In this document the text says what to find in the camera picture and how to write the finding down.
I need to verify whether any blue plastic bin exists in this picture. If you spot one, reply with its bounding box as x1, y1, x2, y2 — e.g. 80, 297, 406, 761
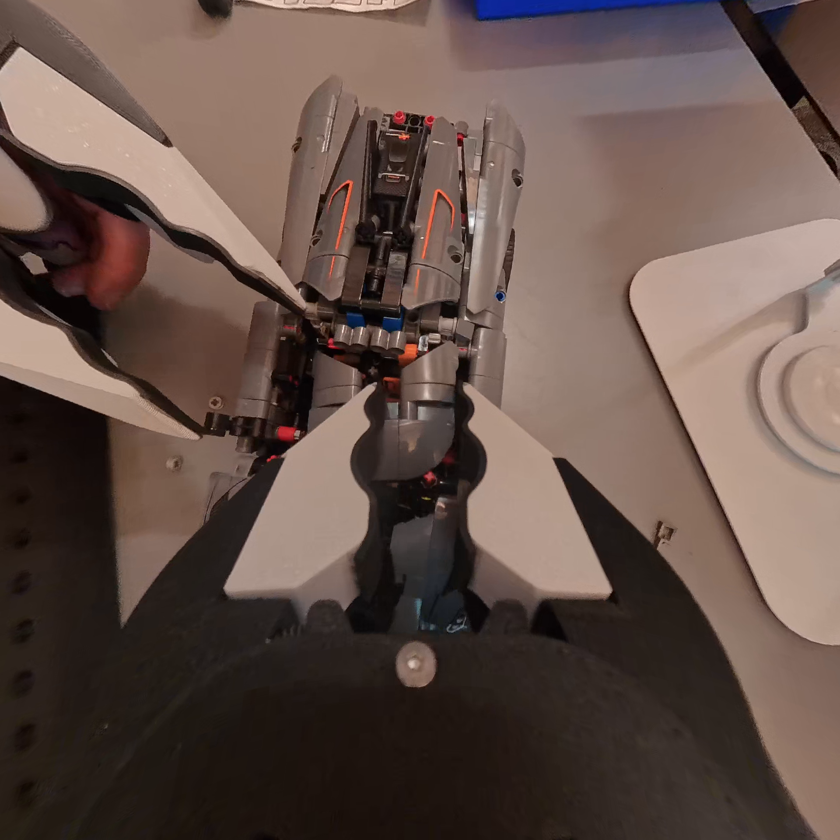
476, 0, 723, 21

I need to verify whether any person's left hand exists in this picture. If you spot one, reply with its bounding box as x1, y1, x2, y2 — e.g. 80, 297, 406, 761
46, 193, 153, 312

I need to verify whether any black perforated chair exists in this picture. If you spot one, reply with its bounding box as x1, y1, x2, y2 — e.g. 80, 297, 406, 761
0, 377, 122, 840

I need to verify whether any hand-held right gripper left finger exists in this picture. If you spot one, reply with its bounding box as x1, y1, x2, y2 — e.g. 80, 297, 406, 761
223, 384, 380, 619

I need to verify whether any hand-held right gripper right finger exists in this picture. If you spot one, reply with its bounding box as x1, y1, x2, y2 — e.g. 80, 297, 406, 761
461, 382, 614, 614

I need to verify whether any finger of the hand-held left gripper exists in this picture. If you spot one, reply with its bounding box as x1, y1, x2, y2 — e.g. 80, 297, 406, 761
0, 41, 311, 317
0, 238, 204, 442

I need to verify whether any white monitor stand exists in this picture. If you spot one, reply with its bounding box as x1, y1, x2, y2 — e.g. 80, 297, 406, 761
630, 220, 840, 647

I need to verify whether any white sticker sheet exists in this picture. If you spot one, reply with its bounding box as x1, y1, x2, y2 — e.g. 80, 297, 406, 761
239, 0, 417, 11

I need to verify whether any grey lego car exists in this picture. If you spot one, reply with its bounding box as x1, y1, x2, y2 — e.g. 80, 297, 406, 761
210, 74, 527, 634

